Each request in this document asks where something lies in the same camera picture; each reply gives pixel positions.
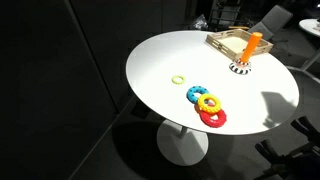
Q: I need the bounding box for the white table pedestal base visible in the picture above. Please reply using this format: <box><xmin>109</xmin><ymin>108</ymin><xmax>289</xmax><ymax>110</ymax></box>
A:
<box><xmin>156</xmin><ymin>119</ymin><xmax>210</xmax><ymax>167</ymax></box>

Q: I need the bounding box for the orange stacking peg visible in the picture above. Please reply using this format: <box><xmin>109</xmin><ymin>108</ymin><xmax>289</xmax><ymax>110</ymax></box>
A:
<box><xmin>240</xmin><ymin>31</ymin><xmax>264</xmax><ymax>64</ymax></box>

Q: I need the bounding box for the wooden tray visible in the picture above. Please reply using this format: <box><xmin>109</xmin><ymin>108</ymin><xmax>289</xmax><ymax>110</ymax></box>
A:
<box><xmin>205</xmin><ymin>28</ymin><xmax>274</xmax><ymax>62</ymax></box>

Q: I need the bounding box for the red ring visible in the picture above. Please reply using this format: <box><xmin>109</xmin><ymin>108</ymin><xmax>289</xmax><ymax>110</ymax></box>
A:
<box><xmin>198</xmin><ymin>108</ymin><xmax>228</xmax><ymax>129</ymax></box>

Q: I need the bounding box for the yellow bumpy ring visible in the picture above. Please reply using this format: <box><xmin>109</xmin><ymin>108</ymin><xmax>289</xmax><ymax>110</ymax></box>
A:
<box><xmin>197</xmin><ymin>93</ymin><xmax>222</xmax><ymax>115</ymax></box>

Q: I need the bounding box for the small white side table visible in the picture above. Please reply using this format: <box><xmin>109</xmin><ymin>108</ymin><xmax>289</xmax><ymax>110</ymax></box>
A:
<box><xmin>286</xmin><ymin>18</ymin><xmax>320</xmax><ymax>84</ymax></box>

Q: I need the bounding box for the thin yellow-green ring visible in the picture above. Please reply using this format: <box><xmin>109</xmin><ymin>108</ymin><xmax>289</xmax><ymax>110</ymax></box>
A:
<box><xmin>171</xmin><ymin>75</ymin><xmax>186</xmax><ymax>85</ymax></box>

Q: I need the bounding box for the grey chair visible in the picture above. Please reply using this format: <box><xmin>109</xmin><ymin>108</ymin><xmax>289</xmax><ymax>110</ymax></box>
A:
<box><xmin>248</xmin><ymin>4</ymin><xmax>294</xmax><ymax>43</ymax></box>

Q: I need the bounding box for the black and white striped ring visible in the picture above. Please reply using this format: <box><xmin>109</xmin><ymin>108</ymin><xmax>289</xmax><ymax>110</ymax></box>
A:
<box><xmin>228</xmin><ymin>58</ymin><xmax>252</xmax><ymax>76</ymax></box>

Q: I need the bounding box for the blue dotted ring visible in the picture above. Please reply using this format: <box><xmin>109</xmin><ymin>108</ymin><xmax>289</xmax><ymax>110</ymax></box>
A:
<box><xmin>186</xmin><ymin>85</ymin><xmax>210</xmax><ymax>105</ymax></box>

